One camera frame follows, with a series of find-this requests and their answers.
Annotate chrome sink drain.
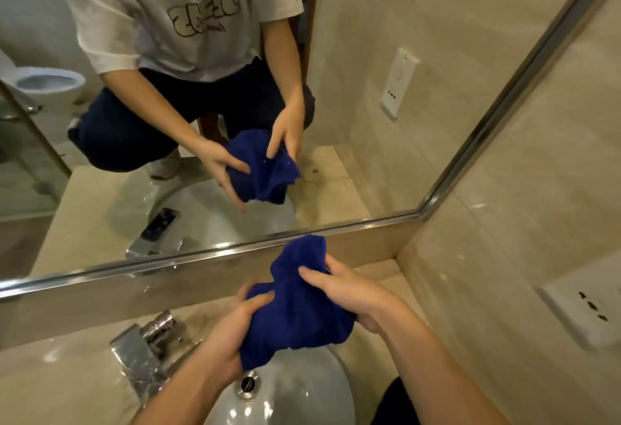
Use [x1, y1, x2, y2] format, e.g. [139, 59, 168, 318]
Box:
[236, 371, 261, 400]

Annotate person's left hand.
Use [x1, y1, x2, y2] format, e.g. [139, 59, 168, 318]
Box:
[199, 280, 276, 387]

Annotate person's left forearm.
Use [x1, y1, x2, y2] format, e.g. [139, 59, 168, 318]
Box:
[131, 342, 234, 425]

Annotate blue microfibre cloth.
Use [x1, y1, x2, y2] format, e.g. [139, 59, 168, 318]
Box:
[239, 234, 358, 372]

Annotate person's dark blue trousers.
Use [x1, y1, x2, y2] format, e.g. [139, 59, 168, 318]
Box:
[371, 377, 421, 425]

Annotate chrome sink faucet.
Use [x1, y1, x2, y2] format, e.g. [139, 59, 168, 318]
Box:
[109, 311, 188, 401]

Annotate silver framed wall mirror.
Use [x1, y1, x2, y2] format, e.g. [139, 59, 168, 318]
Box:
[0, 0, 621, 300]

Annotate person's right forearm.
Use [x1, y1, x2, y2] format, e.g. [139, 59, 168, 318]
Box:
[378, 308, 510, 425]

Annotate person's right hand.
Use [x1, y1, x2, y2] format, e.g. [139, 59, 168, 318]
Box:
[298, 254, 413, 336]

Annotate white wall socket panel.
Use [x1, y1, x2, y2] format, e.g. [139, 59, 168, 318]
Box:
[536, 250, 621, 353]

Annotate white ceramic sink basin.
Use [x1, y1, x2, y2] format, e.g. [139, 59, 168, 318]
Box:
[203, 345, 356, 425]

